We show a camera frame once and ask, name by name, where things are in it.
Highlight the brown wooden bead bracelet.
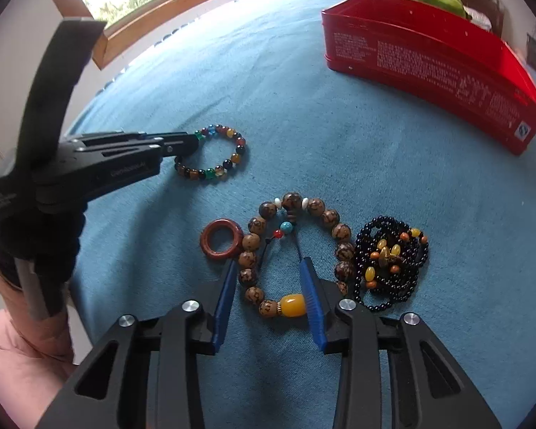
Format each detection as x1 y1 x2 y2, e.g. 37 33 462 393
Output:
238 191 355 318

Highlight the person's left hand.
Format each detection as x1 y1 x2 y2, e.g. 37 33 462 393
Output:
0 212 86 318

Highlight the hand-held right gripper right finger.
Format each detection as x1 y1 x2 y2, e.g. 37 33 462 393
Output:
297 257 503 429

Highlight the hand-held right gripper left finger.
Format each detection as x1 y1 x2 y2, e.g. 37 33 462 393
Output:
35 259 238 429

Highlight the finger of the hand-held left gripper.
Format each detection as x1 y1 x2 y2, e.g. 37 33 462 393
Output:
78 130 193 152
85 133 200 195

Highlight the red tin box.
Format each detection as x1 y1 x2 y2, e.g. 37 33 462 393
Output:
320 0 536 156

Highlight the multicolour bead bracelet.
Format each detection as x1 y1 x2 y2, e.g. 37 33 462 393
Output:
174 124 247 182

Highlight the red-brown ring pendant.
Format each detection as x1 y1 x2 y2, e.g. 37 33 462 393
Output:
200 220 244 260

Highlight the black bead necklace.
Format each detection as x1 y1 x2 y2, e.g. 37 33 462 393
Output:
354 216 430 314

